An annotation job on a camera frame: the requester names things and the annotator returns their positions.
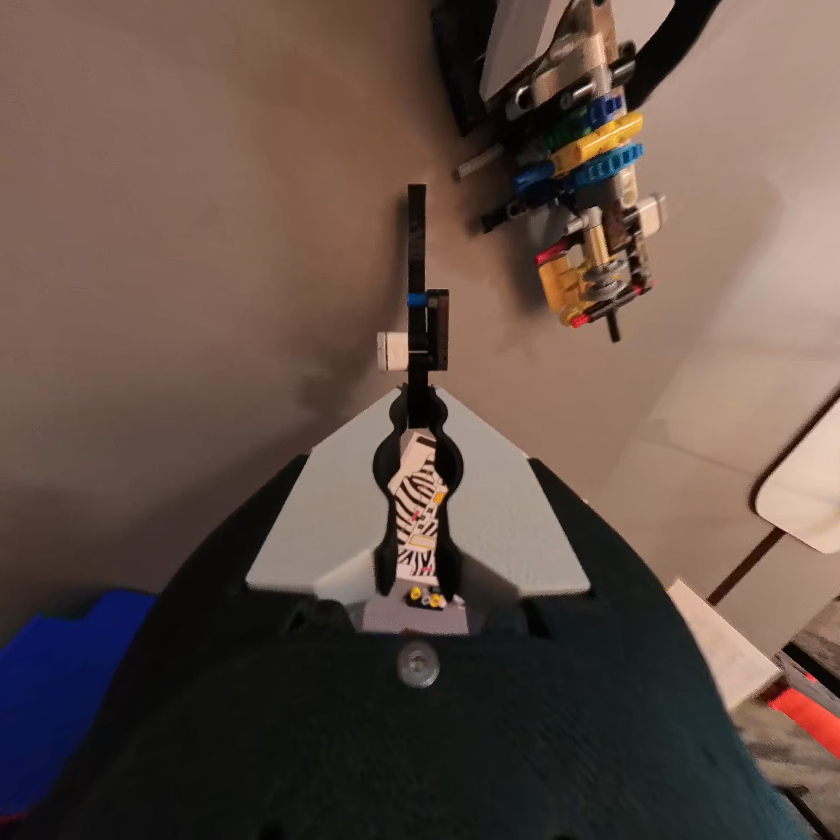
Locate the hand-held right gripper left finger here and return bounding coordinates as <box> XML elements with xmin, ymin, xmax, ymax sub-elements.
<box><xmin>245</xmin><ymin>387</ymin><xmax>411</xmax><ymax>632</ymax></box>

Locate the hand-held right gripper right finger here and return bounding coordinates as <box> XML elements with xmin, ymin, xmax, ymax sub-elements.
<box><xmin>430</xmin><ymin>386</ymin><xmax>593</xmax><ymax>626</ymax></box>

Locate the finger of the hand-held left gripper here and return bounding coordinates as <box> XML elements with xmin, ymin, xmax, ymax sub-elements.
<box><xmin>479</xmin><ymin>0</ymin><xmax>577</xmax><ymax>104</ymax></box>
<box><xmin>629</xmin><ymin>0</ymin><xmax>724</xmax><ymax>111</ymax></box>

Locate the multicoloured lego chassis assembly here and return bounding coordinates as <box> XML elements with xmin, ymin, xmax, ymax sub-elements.
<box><xmin>430</xmin><ymin>0</ymin><xmax>670</xmax><ymax>345</ymax></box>

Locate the black lego beam subassembly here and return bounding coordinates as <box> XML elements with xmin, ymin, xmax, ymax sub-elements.
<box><xmin>376</xmin><ymin>184</ymin><xmax>452</xmax><ymax>431</ymax></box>

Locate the zebra print sticker sheet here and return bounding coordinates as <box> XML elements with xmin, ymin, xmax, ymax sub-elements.
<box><xmin>386</xmin><ymin>428</ymin><xmax>451</xmax><ymax>583</ymax></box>

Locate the white flat panel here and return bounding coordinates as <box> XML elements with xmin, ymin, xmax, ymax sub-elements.
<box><xmin>665</xmin><ymin>579</ymin><xmax>786</xmax><ymax>711</ymax></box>

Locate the white monitor stand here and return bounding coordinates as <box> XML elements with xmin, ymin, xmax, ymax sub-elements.
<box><xmin>753</xmin><ymin>392</ymin><xmax>840</xmax><ymax>555</ymax></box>

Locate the blue container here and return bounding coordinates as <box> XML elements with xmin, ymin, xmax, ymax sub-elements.
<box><xmin>0</xmin><ymin>587</ymin><xmax>160</xmax><ymax>824</ymax></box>

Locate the red object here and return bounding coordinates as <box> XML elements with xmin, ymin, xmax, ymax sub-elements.
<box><xmin>766</xmin><ymin>686</ymin><xmax>840</xmax><ymax>741</ymax></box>

